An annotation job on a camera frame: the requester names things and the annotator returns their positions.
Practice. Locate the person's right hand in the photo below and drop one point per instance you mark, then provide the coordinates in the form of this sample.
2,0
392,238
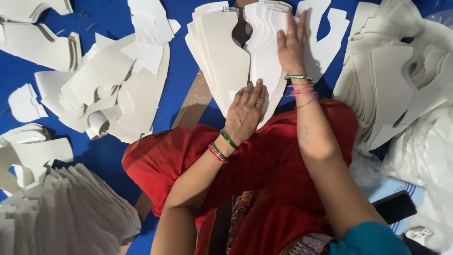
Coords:
293,53

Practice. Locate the person's left hand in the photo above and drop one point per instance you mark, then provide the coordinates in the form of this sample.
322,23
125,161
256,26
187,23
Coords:
244,113

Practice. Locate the wavy-edged stack of white cutouts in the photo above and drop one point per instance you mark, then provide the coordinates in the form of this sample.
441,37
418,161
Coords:
265,53

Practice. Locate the fanned stack of white cutouts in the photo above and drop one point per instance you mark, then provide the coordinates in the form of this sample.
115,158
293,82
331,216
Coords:
219,60

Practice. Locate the green bangle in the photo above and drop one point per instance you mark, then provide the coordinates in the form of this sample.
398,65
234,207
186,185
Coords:
228,139
298,77
219,151

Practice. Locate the single notched white cutout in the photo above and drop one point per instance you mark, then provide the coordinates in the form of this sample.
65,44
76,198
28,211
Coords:
327,39

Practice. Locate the pink bangles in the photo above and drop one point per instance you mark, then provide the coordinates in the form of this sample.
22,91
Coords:
301,90

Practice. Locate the brown cardboard strip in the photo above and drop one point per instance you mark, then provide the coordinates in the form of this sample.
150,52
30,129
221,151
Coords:
196,102

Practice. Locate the red bangle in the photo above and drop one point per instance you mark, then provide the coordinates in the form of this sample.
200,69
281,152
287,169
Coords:
216,155

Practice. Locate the thin red wrist thread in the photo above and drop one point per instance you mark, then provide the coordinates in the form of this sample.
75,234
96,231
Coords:
306,102

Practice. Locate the person's red garment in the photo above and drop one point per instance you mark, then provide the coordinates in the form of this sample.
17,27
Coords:
262,177

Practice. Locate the big heap of white cutouts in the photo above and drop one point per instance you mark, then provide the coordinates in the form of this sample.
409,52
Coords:
393,74

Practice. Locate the perforated white cutouts pile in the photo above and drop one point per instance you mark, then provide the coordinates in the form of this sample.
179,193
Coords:
150,32

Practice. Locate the loose heap of white cutouts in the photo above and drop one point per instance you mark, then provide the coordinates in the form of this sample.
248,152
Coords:
106,92

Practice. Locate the blue floor mat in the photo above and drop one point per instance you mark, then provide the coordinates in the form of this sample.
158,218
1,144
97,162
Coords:
102,155

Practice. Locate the blue striped white box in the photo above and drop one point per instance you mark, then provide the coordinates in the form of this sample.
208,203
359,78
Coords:
393,187

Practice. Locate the clear plastic bags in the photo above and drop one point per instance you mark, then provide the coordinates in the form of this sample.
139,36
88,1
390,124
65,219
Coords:
424,166

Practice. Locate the small grey scrap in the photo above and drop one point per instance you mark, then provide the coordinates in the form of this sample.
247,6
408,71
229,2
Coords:
91,26
84,13

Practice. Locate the black phone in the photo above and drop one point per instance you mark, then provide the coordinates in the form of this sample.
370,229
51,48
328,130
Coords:
394,207

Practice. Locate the person's teal sleeve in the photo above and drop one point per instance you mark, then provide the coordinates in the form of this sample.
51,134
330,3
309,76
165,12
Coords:
368,240

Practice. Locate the long row of white cutouts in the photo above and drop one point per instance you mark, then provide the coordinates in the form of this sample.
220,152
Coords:
67,216

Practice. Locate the small white printed tag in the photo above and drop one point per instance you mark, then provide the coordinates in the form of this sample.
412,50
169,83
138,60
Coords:
419,234

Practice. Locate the thick stack of white cutouts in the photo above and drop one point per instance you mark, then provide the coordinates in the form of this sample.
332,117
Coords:
40,46

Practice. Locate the curled white cutouts pile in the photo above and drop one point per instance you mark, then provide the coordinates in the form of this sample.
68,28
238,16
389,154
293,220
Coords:
32,152

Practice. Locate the small white cutout pair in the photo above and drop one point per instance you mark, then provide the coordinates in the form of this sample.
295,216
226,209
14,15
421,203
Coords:
25,104

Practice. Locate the flat stack of white cutouts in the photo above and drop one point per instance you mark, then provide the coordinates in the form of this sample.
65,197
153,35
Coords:
32,9

